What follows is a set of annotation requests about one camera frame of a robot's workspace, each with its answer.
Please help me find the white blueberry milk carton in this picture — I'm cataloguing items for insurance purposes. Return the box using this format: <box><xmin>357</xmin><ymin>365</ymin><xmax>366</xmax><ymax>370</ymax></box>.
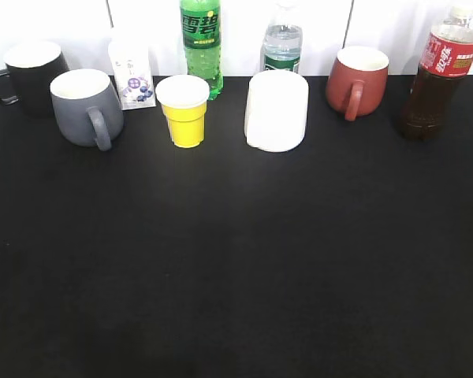
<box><xmin>108</xmin><ymin>28</ymin><xmax>156</xmax><ymax>110</ymax></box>

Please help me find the red-brown ceramic mug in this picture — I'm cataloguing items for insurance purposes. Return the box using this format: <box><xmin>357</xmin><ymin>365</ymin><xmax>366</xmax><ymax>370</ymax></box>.
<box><xmin>326</xmin><ymin>46</ymin><xmax>389</xmax><ymax>121</ymax></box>

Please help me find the grey ceramic mug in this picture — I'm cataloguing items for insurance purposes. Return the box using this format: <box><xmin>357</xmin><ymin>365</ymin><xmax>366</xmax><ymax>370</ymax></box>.
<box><xmin>50</xmin><ymin>69</ymin><xmax>124</xmax><ymax>151</ymax></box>

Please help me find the cola bottle red label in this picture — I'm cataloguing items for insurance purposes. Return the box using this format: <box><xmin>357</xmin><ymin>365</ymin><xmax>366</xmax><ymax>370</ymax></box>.
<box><xmin>399</xmin><ymin>1</ymin><xmax>473</xmax><ymax>139</ymax></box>

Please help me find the black ceramic mug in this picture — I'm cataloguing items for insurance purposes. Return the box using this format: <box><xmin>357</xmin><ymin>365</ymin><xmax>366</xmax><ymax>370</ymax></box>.
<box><xmin>0</xmin><ymin>40</ymin><xmax>69</xmax><ymax>118</ymax></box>

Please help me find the yellow paper cup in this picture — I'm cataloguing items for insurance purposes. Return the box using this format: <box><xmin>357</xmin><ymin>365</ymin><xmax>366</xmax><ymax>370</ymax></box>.
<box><xmin>156</xmin><ymin>75</ymin><xmax>210</xmax><ymax>148</ymax></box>

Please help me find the clear water bottle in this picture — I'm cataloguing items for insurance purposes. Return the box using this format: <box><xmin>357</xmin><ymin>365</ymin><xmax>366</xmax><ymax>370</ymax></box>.
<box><xmin>259</xmin><ymin>1</ymin><xmax>303</xmax><ymax>73</ymax></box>

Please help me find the green sprite bottle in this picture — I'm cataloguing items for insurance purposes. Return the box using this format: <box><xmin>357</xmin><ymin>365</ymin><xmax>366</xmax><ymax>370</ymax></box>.
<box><xmin>180</xmin><ymin>0</ymin><xmax>223</xmax><ymax>100</ymax></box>

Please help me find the white ceramic mug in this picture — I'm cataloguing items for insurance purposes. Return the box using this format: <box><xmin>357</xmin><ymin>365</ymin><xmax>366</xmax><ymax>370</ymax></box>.
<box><xmin>244</xmin><ymin>70</ymin><xmax>309</xmax><ymax>153</ymax></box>

